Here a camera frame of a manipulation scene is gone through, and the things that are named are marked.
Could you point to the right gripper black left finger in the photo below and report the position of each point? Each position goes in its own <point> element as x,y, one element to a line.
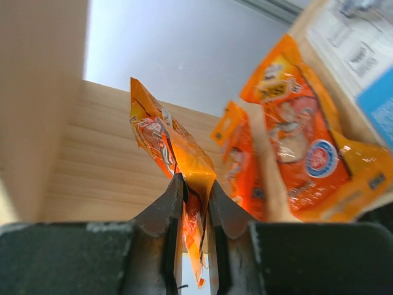
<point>139,256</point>

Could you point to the wooden two-tier shelf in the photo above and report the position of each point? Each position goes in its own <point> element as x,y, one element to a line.
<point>67,148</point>

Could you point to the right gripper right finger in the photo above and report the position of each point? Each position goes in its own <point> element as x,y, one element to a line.
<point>247,256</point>

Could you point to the blue Gillette razor pack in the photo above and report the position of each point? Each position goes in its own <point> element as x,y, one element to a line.
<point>354,40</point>

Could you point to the orange BIC razor pack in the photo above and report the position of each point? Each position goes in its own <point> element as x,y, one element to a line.
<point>241,180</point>
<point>175,151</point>
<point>328,178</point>

